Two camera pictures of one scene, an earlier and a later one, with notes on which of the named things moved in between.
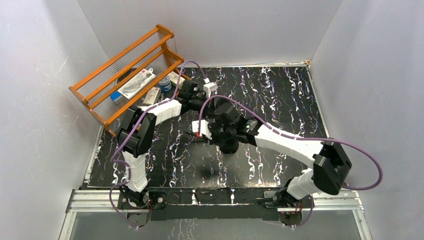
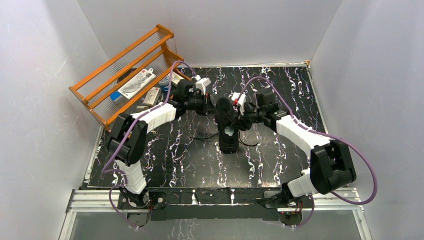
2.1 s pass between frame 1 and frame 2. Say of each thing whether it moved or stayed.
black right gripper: moved
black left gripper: stayed
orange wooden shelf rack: stayed
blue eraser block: stayed
